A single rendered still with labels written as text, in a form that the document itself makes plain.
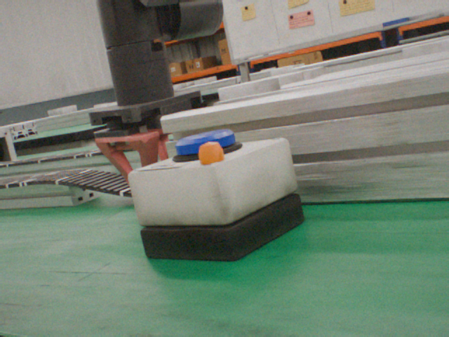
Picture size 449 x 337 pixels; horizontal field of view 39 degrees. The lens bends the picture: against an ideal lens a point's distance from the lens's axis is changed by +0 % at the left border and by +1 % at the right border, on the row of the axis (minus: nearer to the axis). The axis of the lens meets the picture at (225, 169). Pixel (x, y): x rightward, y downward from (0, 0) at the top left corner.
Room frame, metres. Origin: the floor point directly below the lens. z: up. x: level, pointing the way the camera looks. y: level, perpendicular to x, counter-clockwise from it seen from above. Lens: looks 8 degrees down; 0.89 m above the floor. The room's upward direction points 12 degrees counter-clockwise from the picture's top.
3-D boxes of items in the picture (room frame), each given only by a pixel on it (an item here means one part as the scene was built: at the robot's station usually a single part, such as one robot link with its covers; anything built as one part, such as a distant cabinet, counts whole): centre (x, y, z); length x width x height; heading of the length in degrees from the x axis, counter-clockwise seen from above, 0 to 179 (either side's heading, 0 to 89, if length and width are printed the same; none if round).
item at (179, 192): (0.42, 0.00, 0.81); 0.10 x 0.08 x 0.06; 139
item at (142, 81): (0.63, 0.06, 0.90); 0.10 x 0.07 x 0.07; 143
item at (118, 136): (0.62, 0.07, 0.83); 0.07 x 0.07 x 0.09; 53
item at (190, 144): (0.42, 0.01, 0.84); 0.04 x 0.04 x 0.02
